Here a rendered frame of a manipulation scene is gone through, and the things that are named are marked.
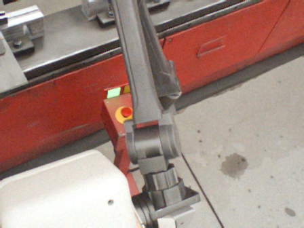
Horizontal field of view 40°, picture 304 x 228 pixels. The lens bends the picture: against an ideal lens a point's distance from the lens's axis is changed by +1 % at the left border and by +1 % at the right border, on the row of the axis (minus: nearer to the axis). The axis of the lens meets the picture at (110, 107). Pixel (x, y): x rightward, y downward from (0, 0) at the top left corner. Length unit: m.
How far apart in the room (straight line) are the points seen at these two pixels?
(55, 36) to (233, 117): 1.35
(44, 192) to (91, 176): 0.08
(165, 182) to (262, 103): 1.87
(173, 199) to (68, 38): 0.83
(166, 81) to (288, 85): 1.73
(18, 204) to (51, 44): 0.91
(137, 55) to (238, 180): 1.59
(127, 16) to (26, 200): 0.42
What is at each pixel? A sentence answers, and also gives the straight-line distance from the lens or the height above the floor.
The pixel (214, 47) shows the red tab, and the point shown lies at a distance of 2.03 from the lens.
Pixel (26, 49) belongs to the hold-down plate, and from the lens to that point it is 1.44.
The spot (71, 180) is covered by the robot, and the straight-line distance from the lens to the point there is 0.67.
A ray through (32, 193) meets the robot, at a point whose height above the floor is 1.37.
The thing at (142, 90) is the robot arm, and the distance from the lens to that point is 0.84.
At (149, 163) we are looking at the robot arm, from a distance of 0.84.
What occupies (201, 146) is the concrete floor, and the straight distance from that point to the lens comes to 2.37.
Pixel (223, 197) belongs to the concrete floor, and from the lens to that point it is 2.28.
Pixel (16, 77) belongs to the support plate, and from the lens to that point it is 1.25.
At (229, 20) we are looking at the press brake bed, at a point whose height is 0.73.
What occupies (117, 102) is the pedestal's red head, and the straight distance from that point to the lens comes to 1.47.
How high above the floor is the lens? 2.00
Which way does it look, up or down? 57 degrees down
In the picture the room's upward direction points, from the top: 10 degrees clockwise
